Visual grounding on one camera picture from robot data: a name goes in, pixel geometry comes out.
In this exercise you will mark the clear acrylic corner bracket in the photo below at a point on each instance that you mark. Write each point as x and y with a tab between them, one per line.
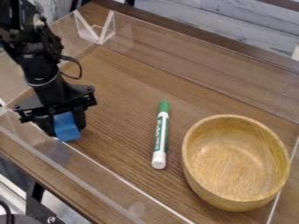
94	33

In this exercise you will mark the brown wooden bowl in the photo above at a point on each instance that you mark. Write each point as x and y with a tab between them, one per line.
235	162

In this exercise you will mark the blue block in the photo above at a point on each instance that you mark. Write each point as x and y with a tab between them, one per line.
64	127

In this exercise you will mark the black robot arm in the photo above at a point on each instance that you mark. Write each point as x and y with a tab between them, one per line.
33	47

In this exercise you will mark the black equipment under table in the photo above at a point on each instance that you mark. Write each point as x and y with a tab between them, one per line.
18	210

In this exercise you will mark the clear acrylic front wall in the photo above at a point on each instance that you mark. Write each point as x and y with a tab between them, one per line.
96	192

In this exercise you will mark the green white marker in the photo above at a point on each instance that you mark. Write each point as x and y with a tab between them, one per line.
160	135

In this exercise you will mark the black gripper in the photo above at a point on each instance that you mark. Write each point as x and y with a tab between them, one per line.
77	98

